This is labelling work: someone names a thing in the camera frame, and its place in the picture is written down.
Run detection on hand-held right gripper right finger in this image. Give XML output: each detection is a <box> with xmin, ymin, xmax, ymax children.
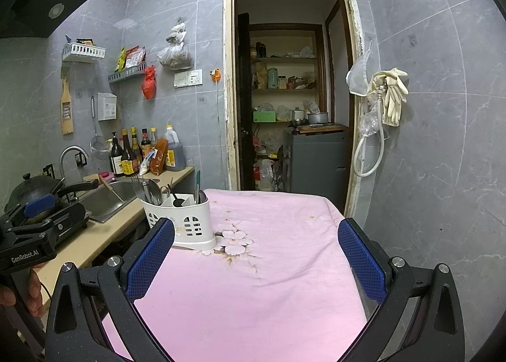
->
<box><xmin>338</xmin><ymin>217</ymin><xmax>466</xmax><ymax>362</ymax></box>

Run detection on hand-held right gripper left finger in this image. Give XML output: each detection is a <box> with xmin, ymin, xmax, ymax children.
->
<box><xmin>45</xmin><ymin>217</ymin><xmax>175</xmax><ymax>362</ymax></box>

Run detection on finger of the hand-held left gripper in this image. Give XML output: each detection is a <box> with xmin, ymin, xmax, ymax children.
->
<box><xmin>4</xmin><ymin>193</ymin><xmax>57</xmax><ymax>228</ymax></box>
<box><xmin>0</xmin><ymin>204</ymin><xmax>88</xmax><ymax>246</ymax></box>

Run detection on white plastic cutlery holder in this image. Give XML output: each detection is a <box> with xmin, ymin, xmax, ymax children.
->
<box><xmin>141</xmin><ymin>193</ymin><xmax>217</xmax><ymax>252</ymax></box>

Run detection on person's left hand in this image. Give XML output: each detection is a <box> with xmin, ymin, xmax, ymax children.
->
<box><xmin>0</xmin><ymin>267</ymin><xmax>45</xmax><ymax>317</ymax></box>

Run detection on black wok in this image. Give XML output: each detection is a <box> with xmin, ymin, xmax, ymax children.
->
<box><xmin>3</xmin><ymin>173</ymin><xmax>99</xmax><ymax>214</ymax></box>

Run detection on steel sink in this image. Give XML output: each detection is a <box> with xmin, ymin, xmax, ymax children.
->
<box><xmin>79</xmin><ymin>176</ymin><xmax>161</xmax><ymax>224</ymax></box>

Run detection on chrome faucet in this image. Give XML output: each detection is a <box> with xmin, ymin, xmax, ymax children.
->
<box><xmin>59</xmin><ymin>146</ymin><xmax>89</xmax><ymax>201</ymax></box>

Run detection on dark pump sauce bottle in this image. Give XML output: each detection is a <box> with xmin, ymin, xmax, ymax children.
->
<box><xmin>110</xmin><ymin>132</ymin><xmax>125</xmax><ymax>178</ymax></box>

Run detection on metal strainer ladle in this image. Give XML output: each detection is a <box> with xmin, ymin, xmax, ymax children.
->
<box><xmin>90</xmin><ymin>96</ymin><xmax>109</xmax><ymax>161</ymax></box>

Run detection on yellow-label sauce bottle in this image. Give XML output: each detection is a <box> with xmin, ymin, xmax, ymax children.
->
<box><xmin>120</xmin><ymin>128</ymin><xmax>138</xmax><ymax>177</ymax></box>

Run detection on wooden grater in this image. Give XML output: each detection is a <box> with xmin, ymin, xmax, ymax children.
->
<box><xmin>60</xmin><ymin>73</ymin><xmax>75</xmax><ymax>136</ymax></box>

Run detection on grey cabinet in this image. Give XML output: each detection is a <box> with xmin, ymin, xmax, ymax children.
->
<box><xmin>285</xmin><ymin>127</ymin><xmax>350</xmax><ymax>210</ymax></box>

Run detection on orange-brown seasoning packet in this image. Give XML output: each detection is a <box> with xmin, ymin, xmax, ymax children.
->
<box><xmin>149</xmin><ymin>138</ymin><xmax>169</xmax><ymax>175</ymax></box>

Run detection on pink floral tablecloth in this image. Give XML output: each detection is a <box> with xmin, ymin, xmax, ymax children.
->
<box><xmin>102</xmin><ymin>188</ymin><xmax>374</xmax><ymax>362</ymax></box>

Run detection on large brown oil jug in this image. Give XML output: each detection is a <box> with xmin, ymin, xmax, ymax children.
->
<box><xmin>163</xmin><ymin>125</ymin><xmax>186</xmax><ymax>172</ymax></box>

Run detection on plastic bag with red print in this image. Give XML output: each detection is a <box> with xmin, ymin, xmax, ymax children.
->
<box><xmin>255</xmin><ymin>158</ymin><xmax>277</xmax><ymax>192</ymax></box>

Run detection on crumpled clear plastic bag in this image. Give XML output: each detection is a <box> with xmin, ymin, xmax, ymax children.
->
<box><xmin>358</xmin><ymin>111</ymin><xmax>380</xmax><ymax>137</ymax></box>

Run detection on wooden cutting board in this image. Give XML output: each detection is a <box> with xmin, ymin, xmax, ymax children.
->
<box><xmin>293</xmin><ymin>123</ymin><xmax>349</xmax><ymax>134</ymax></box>

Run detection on cream rubber gloves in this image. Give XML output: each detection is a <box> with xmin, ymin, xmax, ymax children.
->
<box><xmin>369</xmin><ymin>68</ymin><xmax>409</xmax><ymax>127</ymax></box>

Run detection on red snack packet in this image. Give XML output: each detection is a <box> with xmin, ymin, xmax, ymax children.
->
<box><xmin>124</xmin><ymin>46</ymin><xmax>146</xmax><ymax>69</ymax></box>

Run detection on white mesh bag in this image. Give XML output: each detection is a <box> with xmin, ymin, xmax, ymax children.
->
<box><xmin>346</xmin><ymin>40</ymin><xmax>374</xmax><ymax>96</ymax></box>

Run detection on dark wooden door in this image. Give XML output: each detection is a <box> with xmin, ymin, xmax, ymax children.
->
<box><xmin>237</xmin><ymin>12</ymin><xmax>254</xmax><ymax>190</ymax></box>

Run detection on clear bag of dried goods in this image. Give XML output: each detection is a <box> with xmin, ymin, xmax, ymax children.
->
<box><xmin>157</xmin><ymin>23</ymin><xmax>194</xmax><ymax>70</ymax></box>

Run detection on wooden shelving unit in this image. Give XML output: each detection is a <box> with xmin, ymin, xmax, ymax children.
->
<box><xmin>249</xmin><ymin>23</ymin><xmax>327</xmax><ymax>123</ymax></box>

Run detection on white hose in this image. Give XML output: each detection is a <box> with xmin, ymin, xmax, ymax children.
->
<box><xmin>353</xmin><ymin>83</ymin><xmax>386</xmax><ymax>178</ymax></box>

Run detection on white wall box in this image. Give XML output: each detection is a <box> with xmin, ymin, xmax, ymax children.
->
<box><xmin>97</xmin><ymin>92</ymin><xmax>118</xmax><ymax>121</ymax></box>

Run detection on grey wall shelf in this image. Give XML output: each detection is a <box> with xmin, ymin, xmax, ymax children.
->
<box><xmin>108</xmin><ymin>66</ymin><xmax>146</xmax><ymax>84</ymax></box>

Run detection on white wall basket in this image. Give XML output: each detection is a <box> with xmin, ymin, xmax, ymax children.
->
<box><xmin>62</xmin><ymin>42</ymin><xmax>106</xmax><ymax>63</ymax></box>

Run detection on white door frame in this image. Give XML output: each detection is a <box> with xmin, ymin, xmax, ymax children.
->
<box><xmin>222</xmin><ymin>0</ymin><xmax>366</xmax><ymax>216</ymax></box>

